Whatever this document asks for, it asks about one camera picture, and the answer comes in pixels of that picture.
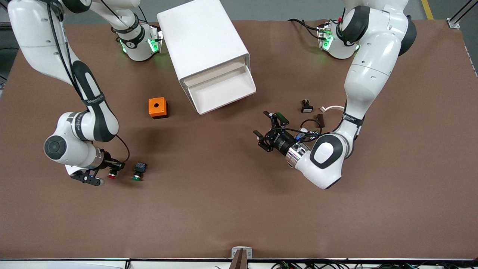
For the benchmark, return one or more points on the brown terminal block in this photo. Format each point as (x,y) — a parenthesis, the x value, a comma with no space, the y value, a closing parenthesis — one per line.
(320,119)

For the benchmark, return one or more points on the green push button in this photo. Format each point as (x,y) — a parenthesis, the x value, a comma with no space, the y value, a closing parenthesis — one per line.
(139,172)

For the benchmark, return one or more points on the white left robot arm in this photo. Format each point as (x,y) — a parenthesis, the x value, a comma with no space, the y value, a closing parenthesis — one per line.
(373,56)

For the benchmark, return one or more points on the cream plastic drawer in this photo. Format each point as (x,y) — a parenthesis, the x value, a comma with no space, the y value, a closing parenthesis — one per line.
(213,73)
(220,91)

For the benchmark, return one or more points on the aluminium frame profile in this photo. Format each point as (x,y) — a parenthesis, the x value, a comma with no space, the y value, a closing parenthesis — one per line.
(453,24)

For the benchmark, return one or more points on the white curved plastic arc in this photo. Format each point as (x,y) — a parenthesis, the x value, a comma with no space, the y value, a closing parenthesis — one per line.
(332,108)

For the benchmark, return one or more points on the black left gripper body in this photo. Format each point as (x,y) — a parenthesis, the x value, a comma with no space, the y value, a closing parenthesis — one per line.
(281,141)

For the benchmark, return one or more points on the red push button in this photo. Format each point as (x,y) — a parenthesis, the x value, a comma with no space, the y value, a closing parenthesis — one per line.
(112,175)

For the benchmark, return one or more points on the black switch with white face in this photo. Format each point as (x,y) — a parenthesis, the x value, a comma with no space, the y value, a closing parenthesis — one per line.
(307,108)

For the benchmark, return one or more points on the grey bracket with post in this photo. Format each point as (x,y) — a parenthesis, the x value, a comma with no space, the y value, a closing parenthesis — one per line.
(241,254)

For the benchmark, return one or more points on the white drawer cabinet housing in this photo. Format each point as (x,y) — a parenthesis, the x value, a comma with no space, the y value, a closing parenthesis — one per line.
(194,33)

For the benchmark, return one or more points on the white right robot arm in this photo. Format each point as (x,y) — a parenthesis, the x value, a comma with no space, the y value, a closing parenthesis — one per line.
(37,30)

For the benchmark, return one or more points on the orange button enclosure box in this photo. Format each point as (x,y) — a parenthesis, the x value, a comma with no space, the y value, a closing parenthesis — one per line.
(157,106)

